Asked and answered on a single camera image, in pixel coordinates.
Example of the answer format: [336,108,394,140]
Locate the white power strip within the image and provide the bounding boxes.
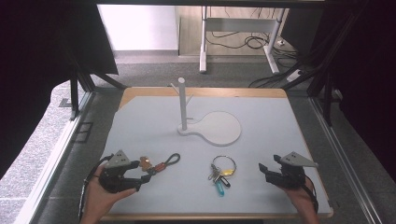
[285,68,304,83]

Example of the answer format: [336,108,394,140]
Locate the white table mat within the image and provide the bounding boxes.
[101,95,332,216]

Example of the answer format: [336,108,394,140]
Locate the white panel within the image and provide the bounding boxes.
[97,4,179,51]

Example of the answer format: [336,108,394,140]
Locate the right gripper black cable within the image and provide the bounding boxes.
[302,175,320,215]

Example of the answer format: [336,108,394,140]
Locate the aluminium rail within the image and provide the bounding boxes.
[11,91,96,224]
[307,96,376,224]

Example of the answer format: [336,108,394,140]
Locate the black curtain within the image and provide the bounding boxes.
[279,0,396,183]
[0,0,120,180]

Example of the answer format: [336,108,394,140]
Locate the wooden table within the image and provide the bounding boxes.
[100,87,334,222]

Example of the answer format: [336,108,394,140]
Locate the black metal stand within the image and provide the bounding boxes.
[68,52,129,121]
[281,6,368,127]

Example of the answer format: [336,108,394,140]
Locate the person's right hand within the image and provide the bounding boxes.
[281,176,320,224]

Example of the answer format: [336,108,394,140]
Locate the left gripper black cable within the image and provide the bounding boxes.
[78,153,115,222]

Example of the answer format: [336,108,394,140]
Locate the person's left hand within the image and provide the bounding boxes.
[79,163,138,224]

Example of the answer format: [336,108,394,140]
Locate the white key holder stand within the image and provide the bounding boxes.
[170,77,243,147]

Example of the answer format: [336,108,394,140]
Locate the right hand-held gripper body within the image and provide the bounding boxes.
[264,151,319,189]

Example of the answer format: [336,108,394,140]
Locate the black floor cables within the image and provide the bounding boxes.
[205,7,316,89]

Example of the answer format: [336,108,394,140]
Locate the white desk frame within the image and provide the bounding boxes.
[198,5,287,75]

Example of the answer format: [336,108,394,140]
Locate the orange keychain with black loop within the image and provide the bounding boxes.
[138,152,182,175]

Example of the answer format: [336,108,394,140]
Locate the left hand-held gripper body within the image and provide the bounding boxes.
[98,149,143,194]

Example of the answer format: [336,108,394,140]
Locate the key ring with blue charm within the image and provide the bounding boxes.
[207,155,238,198]

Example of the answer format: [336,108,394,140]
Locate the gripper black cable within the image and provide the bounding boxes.
[302,175,320,215]
[78,153,115,222]

